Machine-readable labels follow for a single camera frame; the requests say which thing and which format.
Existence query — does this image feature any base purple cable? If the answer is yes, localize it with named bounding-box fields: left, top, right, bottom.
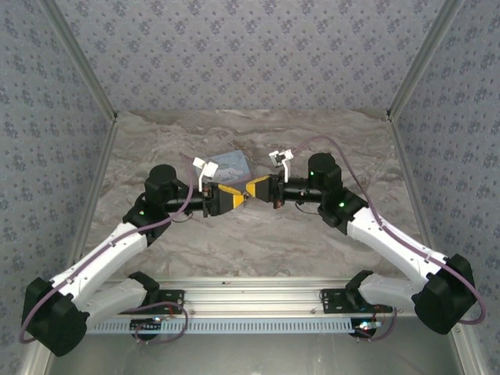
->
left=132, top=300, right=189, bottom=345
left=357, top=306, right=398, bottom=343

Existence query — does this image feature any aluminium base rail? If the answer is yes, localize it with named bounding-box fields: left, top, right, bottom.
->
left=84, top=276, right=430, bottom=318

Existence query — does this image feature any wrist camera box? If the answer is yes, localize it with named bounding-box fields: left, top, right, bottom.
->
left=268, top=149, right=295, bottom=184
left=193, top=155, right=220, bottom=192

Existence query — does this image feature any black controller board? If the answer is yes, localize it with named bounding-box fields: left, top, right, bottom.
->
left=353, top=318, right=378, bottom=339
left=130, top=316, right=163, bottom=341

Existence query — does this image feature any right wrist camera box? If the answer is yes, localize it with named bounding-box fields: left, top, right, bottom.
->
left=268, top=149, right=295, bottom=184

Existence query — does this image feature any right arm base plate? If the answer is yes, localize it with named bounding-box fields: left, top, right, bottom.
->
left=320, top=288, right=394, bottom=316

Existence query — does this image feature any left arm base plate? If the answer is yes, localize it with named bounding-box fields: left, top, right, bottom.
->
left=128, top=288, right=185, bottom=316

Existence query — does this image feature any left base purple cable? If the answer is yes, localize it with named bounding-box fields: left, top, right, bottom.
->
left=132, top=300, right=189, bottom=345

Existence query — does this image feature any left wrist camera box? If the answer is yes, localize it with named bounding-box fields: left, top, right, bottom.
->
left=193, top=155, right=220, bottom=192

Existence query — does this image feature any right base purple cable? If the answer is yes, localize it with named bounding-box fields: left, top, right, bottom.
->
left=357, top=306, right=398, bottom=343

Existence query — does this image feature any slotted white cable duct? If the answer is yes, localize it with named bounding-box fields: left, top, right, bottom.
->
left=85, top=316, right=359, bottom=335

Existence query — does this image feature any grey sheet metal shelf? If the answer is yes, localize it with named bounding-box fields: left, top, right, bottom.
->
left=50, top=334, right=458, bottom=375

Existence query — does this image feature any aluminium frame post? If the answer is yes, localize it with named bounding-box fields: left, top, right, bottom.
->
left=386, top=0, right=466, bottom=118
left=38, top=0, right=118, bottom=122

